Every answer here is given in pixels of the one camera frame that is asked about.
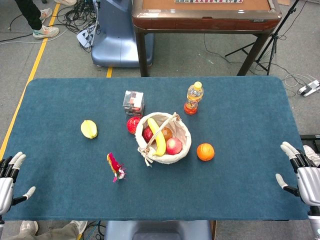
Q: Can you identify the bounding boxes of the dark red apple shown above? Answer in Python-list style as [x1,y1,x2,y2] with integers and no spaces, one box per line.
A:
[142,126,154,144]

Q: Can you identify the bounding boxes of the white woven basket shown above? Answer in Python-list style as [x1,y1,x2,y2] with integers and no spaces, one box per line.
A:
[135,111,192,168]

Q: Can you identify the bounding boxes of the brown mahjong table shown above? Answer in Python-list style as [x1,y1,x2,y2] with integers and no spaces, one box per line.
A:
[131,0,283,77]

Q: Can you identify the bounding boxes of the clear box with cubes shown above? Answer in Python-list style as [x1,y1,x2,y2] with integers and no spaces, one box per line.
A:
[122,90,146,119]

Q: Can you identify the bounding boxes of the seated person legs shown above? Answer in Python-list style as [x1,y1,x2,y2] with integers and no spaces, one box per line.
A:
[4,220,88,240]

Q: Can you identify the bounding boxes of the red pomegranate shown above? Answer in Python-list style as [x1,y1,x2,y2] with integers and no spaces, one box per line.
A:
[126,116,142,135]

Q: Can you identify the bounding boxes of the blue table cloth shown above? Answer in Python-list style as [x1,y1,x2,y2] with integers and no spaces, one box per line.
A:
[0,75,311,222]

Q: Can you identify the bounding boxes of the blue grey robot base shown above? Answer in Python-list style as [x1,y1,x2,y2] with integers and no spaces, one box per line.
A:
[90,0,155,68]

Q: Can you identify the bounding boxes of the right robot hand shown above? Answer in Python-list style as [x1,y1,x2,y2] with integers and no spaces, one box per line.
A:
[275,141,320,208]

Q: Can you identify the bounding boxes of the black tripod stand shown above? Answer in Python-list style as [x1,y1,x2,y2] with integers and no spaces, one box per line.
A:
[224,0,301,76]

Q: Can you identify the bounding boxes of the red pink apple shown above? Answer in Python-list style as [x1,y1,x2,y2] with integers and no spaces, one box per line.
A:
[165,137,183,156]

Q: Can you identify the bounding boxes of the person leg black trousers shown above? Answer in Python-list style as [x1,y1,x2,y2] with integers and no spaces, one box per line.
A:
[14,0,43,31]

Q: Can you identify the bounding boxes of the brown round fruit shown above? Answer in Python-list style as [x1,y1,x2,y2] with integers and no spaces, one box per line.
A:
[161,126,174,141]

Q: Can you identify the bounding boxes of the orange fruit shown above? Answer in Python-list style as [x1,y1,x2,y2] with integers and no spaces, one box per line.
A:
[196,142,216,162]

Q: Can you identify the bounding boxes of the yellow banana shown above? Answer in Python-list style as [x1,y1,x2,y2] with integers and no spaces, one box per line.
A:
[147,117,167,157]

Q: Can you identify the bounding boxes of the yellow starfruit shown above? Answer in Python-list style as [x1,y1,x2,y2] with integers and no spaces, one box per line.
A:
[80,119,99,140]

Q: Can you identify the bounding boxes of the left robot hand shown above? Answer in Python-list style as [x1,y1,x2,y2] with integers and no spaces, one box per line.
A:
[0,151,37,216]

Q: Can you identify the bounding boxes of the bundle of black cables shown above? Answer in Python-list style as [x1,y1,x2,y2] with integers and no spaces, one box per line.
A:
[56,0,102,53]

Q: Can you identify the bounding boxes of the white sneaker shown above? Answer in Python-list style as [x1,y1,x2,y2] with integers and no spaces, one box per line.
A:
[39,7,53,21]
[32,24,60,40]

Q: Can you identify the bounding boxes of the white power strip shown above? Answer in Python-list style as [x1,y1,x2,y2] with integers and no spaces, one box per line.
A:
[296,79,320,97]

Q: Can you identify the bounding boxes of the pink yellow snack wrapper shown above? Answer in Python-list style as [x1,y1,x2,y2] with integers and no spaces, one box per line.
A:
[106,152,127,184]

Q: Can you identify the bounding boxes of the grey robot torso base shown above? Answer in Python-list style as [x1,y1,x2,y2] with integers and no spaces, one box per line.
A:
[104,219,213,240]

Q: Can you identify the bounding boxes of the white pale shoe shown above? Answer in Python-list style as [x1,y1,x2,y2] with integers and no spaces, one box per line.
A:
[303,144,320,168]

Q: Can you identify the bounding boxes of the orange juice bottle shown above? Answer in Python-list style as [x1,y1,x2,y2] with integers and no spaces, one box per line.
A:
[183,81,205,116]

